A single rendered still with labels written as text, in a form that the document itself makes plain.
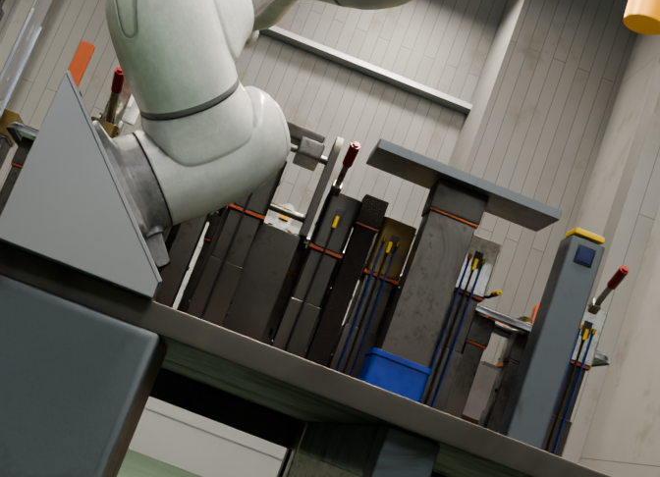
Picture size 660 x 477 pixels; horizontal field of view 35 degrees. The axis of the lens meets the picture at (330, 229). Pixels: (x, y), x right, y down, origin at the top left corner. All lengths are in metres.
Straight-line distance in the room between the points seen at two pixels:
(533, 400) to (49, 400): 0.94
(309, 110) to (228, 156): 10.45
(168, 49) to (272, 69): 10.63
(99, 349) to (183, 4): 0.48
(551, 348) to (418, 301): 0.26
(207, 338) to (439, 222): 0.68
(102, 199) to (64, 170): 0.06
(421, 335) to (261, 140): 0.57
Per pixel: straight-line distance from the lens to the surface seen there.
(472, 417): 7.73
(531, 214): 2.04
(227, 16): 1.54
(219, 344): 1.43
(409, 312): 1.95
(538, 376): 2.00
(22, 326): 1.44
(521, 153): 11.01
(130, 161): 1.54
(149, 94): 1.52
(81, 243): 1.42
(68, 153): 1.44
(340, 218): 2.08
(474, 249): 2.15
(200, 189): 1.55
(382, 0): 2.03
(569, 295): 2.03
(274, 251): 2.04
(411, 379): 1.82
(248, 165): 1.56
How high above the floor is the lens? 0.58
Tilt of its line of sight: 12 degrees up
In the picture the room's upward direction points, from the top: 21 degrees clockwise
